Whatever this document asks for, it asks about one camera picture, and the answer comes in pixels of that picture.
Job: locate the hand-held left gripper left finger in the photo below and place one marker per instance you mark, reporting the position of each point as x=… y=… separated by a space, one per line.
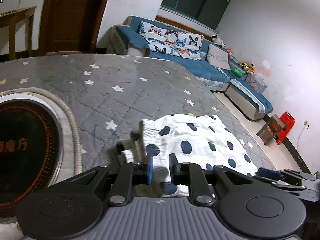
x=149 y=167

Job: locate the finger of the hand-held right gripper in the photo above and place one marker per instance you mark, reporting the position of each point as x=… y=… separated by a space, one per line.
x=268 y=174
x=290 y=185

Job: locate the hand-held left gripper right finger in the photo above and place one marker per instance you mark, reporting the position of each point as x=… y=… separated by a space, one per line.
x=173 y=166

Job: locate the white navy polka dot garment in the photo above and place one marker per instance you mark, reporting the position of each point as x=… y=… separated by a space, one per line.
x=200 y=135

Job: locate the small wooden stool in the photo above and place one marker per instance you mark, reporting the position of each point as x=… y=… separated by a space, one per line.
x=271 y=127

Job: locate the red plastic stool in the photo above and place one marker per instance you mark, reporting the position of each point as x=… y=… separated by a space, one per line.
x=287 y=125

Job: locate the clear plastic storage box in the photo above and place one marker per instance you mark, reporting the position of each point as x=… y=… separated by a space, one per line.
x=257 y=83

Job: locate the grey star quilted table cover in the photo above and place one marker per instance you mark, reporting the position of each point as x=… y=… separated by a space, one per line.
x=112 y=80

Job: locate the blue corner sofa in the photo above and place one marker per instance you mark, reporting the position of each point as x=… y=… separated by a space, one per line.
x=207 y=70

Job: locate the green bowl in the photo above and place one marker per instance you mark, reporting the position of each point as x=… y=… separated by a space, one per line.
x=237 y=72

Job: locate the colourful toys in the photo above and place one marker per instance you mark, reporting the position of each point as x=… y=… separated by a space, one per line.
x=247 y=66

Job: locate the beige cushion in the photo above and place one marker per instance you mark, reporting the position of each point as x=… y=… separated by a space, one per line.
x=218 y=57

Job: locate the butterfly print blanket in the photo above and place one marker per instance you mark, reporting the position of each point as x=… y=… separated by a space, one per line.
x=172 y=40

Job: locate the round black built-in cooktop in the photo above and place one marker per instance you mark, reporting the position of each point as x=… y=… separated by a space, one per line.
x=25 y=142

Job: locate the black white plush toy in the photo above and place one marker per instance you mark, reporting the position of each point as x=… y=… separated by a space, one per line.
x=218 y=40

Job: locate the dark window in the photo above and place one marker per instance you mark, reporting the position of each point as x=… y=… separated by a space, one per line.
x=197 y=2

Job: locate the brown wooden door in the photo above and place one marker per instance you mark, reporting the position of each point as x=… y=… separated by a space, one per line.
x=72 y=20

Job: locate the wooden side table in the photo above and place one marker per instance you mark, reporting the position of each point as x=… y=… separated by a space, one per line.
x=17 y=13

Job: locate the wall socket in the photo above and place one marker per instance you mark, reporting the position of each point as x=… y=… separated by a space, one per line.
x=306 y=124

